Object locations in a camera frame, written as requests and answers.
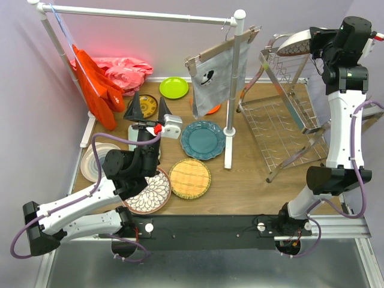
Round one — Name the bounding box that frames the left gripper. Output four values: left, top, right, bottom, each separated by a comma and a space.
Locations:
124, 92, 173, 176

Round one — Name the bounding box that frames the large floral ceramic plate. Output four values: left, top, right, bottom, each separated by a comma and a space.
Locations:
276, 29, 311, 56

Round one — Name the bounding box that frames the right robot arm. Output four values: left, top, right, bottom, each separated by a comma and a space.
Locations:
271, 16, 383, 235

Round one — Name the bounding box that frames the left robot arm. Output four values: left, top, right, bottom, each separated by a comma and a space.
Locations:
14, 94, 180, 257

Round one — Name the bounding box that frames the metal dish rack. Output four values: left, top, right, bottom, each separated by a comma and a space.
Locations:
236, 34, 330, 183

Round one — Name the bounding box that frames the dark yellow patterned plate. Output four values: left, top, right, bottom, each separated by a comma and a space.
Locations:
140, 94, 158, 119

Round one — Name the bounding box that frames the light blue divided tray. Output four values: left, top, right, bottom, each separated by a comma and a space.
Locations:
127, 124, 162, 163

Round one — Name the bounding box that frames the lime green plate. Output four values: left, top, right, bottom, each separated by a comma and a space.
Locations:
159, 77, 189, 100

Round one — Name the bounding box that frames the pink plastic bag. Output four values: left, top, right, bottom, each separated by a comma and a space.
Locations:
69, 56, 154, 97

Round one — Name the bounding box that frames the orange garment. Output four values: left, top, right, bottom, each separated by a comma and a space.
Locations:
74, 45, 125, 131

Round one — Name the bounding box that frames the teal scalloped plate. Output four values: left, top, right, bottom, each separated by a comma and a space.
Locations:
181, 121, 226, 161

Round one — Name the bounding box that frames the orange plastic plate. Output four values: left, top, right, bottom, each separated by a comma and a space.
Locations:
190, 98, 221, 115

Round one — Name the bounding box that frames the grey panda towel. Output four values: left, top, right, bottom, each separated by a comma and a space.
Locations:
191, 48, 233, 119

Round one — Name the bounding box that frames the woven bamboo plate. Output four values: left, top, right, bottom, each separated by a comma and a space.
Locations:
169, 158, 212, 200

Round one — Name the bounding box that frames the white striped plate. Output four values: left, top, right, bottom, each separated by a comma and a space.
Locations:
80, 142, 119, 183

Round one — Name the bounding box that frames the brown rim floral plate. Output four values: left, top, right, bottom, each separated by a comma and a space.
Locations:
124, 168, 172, 215

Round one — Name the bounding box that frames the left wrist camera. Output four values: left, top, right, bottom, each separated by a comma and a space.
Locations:
155, 113, 183, 139

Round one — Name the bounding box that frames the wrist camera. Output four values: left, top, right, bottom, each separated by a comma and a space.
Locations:
155, 113, 183, 139
362, 31, 383, 58

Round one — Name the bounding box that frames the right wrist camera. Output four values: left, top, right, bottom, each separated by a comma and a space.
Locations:
362, 31, 383, 58

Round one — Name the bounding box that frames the white clothes rack frame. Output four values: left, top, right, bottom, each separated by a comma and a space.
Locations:
27, 0, 247, 169

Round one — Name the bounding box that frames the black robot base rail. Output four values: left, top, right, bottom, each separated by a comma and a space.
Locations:
98, 214, 322, 251

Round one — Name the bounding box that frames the blue wire hanger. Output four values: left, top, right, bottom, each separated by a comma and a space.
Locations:
49, 4, 100, 97

